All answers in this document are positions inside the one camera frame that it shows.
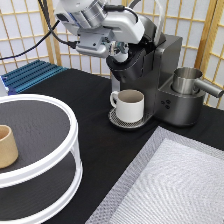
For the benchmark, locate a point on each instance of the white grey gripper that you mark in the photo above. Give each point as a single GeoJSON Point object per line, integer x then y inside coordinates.
{"type": "Point", "coordinates": [103, 29]}

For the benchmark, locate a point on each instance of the grey pod coffee machine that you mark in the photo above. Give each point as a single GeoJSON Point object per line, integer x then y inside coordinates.
{"type": "Point", "coordinates": [150, 69]}

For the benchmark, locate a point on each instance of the white coffee pod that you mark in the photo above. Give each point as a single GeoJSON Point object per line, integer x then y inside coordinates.
{"type": "Point", "coordinates": [120, 57]}

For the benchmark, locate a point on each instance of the white ceramic coffee mug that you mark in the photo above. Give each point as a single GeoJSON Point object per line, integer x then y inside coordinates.
{"type": "Point", "coordinates": [128, 105]}

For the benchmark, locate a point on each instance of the steel milk frother pitcher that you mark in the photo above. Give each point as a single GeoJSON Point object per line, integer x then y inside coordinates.
{"type": "Point", "coordinates": [188, 81]}

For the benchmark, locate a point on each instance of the grey woven placemat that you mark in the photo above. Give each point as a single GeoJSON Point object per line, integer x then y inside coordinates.
{"type": "Point", "coordinates": [172, 180]}

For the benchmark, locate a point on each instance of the white two-tier round shelf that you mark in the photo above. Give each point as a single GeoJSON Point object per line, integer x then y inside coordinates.
{"type": "Point", "coordinates": [48, 171]}

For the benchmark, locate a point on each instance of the tan paper cup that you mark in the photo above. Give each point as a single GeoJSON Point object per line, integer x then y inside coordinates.
{"type": "Point", "coordinates": [8, 147]}

